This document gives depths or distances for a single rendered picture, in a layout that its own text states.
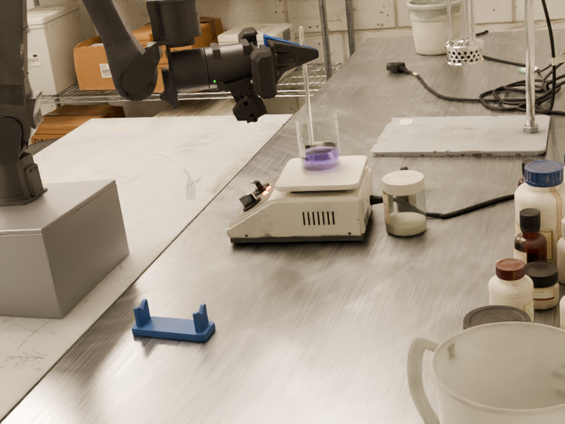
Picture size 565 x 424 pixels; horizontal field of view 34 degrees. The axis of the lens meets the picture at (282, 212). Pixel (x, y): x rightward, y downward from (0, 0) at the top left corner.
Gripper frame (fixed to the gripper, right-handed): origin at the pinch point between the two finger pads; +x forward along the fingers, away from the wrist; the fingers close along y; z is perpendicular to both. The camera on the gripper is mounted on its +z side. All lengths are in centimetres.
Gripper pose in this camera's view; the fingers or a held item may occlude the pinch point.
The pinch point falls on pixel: (293, 56)
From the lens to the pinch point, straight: 130.8
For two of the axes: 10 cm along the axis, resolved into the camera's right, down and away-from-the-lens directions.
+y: 1.5, 3.6, -9.2
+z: 1.0, 9.2, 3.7
